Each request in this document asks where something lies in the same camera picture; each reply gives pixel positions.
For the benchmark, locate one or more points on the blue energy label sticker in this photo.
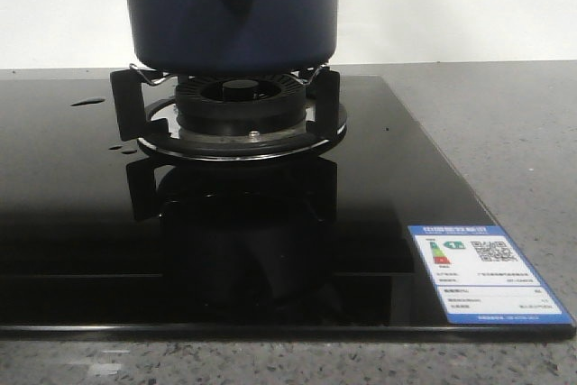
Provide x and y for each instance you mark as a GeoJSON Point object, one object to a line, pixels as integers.
{"type": "Point", "coordinates": [481, 277]}

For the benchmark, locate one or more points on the black glass gas cooktop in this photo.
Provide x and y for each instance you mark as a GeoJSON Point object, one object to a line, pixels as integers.
{"type": "Point", "coordinates": [101, 239]}

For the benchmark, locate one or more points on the dark blue cooking pot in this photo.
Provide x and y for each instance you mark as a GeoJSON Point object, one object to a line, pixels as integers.
{"type": "Point", "coordinates": [233, 37]}

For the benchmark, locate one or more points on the black gas burner head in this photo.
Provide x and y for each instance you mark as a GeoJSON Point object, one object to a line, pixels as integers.
{"type": "Point", "coordinates": [236, 106]}

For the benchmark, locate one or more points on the black pot support grate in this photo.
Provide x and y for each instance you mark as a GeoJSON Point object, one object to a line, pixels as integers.
{"type": "Point", "coordinates": [155, 126]}

